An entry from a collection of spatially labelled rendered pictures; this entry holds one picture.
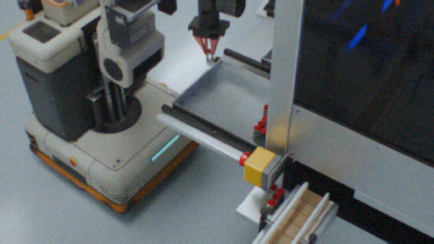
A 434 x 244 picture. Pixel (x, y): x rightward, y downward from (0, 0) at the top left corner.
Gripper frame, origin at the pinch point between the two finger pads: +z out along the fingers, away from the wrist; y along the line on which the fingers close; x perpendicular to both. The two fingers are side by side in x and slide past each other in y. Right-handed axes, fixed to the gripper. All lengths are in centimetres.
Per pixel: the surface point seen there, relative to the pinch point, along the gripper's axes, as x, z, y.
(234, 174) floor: 55, 109, -9
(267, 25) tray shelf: 52, 21, 4
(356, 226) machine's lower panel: -26, 28, 49
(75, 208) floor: 12, 111, -73
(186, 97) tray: 6.0, 23.3, -10.3
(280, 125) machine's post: -20.3, 3.4, 25.6
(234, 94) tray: 12.3, 23.7, 3.7
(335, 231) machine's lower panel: -23, 35, 44
